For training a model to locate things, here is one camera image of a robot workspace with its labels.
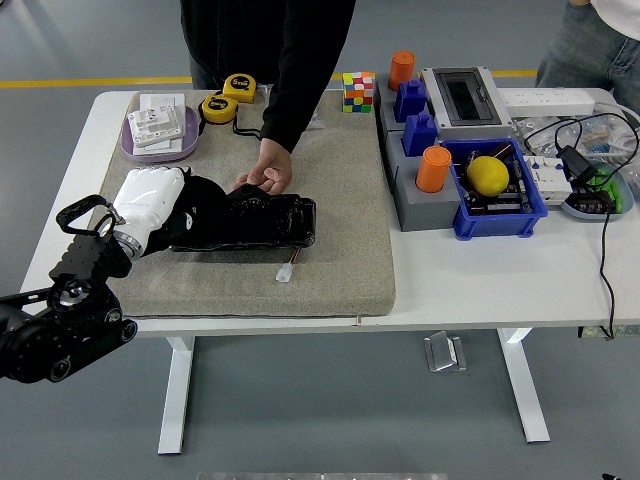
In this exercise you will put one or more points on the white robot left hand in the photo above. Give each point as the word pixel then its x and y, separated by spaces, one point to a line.
pixel 145 197

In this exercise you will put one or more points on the person's hand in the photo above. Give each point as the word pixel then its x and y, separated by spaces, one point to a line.
pixel 579 2

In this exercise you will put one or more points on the person's left hand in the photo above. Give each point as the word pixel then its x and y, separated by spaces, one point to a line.
pixel 274 167

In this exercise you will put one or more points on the glossy black panel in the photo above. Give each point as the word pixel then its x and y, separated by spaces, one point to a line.
pixel 275 225

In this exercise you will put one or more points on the black rag with red tag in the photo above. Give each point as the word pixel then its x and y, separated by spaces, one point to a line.
pixel 207 195

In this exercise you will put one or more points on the person's left forearm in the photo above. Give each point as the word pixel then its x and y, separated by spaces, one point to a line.
pixel 292 110

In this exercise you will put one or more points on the person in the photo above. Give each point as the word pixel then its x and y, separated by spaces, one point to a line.
pixel 235 35
pixel 585 50

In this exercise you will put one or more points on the small clear plastic bag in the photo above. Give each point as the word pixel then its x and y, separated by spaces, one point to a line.
pixel 315 122

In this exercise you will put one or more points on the purple tray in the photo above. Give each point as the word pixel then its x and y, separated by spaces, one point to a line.
pixel 190 145

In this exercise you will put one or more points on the white socket module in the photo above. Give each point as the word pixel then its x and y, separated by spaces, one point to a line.
pixel 156 125

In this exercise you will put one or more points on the yellow tape measure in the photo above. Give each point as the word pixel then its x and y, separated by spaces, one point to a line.
pixel 219 107

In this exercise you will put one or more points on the yellow tape measure 5m print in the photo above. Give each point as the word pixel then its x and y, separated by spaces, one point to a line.
pixel 240 87

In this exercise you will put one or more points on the grey-brown mat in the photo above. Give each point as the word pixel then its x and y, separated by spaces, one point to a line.
pixel 340 225

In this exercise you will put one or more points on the white power strip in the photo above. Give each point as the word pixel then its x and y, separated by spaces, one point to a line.
pixel 546 100

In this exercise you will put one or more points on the multicolour puzzle cube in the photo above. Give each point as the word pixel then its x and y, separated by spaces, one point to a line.
pixel 358 92

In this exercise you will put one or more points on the white table leg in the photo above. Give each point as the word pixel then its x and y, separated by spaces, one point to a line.
pixel 525 390
pixel 175 395

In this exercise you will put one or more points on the grey holder block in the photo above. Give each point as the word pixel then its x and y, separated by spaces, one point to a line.
pixel 385 112
pixel 426 210

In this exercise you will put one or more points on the clear bags of small parts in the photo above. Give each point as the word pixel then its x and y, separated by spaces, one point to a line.
pixel 596 132

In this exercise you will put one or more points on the table control box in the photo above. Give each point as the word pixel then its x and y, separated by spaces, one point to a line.
pixel 622 331

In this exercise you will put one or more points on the blue block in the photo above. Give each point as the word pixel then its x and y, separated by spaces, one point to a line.
pixel 411 100
pixel 420 135

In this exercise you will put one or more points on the orange cylinder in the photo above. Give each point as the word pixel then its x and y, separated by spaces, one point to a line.
pixel 402 70
pixel 433 170

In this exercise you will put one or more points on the brown cylinder part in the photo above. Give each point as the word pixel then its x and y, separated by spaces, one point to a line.
pixel 501 149

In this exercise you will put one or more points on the white circuit breaker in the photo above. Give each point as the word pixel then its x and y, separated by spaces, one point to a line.
pixel 548 182

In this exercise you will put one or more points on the green plastic part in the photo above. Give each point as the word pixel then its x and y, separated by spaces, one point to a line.
pixel 613 187

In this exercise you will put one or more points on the yellow ball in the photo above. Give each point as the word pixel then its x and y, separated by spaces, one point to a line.
pixel 488 175

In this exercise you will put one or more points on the black terminal blocks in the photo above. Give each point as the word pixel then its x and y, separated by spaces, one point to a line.
pixel 591 202

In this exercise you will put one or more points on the light blue tray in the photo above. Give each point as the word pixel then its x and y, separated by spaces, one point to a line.
pixel 623 200

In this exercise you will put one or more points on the metal floor plate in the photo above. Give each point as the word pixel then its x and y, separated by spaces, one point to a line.
pixel 445 352

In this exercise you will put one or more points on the blue plastic bin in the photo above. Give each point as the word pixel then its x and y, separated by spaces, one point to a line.
pixel 496 225

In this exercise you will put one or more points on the white switch plate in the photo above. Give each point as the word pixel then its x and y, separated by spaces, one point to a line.
pixel 161 101
pixel 166 146

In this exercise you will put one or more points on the grey electrical enclosure box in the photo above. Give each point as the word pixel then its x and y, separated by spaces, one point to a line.
pixel 466 127

